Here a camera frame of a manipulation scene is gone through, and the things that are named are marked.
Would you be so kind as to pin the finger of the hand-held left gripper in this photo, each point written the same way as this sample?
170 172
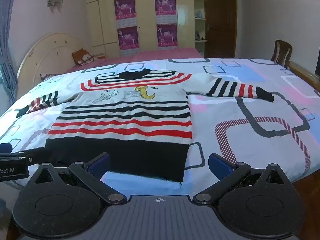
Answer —
6 147
35 153

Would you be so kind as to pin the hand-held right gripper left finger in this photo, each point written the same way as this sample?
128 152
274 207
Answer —
100 164

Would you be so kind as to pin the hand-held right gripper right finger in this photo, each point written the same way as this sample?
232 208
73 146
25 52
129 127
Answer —
220 164

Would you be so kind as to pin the striped knit sweater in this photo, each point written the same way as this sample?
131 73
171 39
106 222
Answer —
125 120

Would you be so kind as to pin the square-patterned bed sheet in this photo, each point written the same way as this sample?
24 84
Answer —
237 100

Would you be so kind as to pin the small patterned pillow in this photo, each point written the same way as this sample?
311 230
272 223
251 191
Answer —
50 76

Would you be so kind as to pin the cream round headboard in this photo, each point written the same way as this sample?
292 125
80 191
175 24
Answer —
47 55

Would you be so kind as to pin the blue-grey curtain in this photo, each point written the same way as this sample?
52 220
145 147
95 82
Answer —
7 42

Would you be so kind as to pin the orange cushion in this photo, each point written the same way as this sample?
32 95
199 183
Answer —
81 56

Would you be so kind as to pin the pink bed cover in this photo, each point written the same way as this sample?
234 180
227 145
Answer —
150 55

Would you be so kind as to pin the wooden chair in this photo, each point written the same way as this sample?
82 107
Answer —
281 52

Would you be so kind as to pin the dark figurine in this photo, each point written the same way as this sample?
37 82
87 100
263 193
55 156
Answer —
198 36

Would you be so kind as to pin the cream corner shelf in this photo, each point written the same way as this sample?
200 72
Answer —
200 25

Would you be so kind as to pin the dark wooden door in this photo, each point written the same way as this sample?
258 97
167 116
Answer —
220 22

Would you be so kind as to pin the blue figurine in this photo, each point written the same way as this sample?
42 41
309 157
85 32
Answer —
200 13

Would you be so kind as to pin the cream wardrobe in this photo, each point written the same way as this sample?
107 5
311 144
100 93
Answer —
147 10

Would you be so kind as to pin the wooden bed frame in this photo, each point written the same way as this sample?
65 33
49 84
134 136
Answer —
303 73

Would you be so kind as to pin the purple wall poster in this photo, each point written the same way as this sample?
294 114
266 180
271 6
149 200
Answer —
167 35
125 8
165 5
128 38

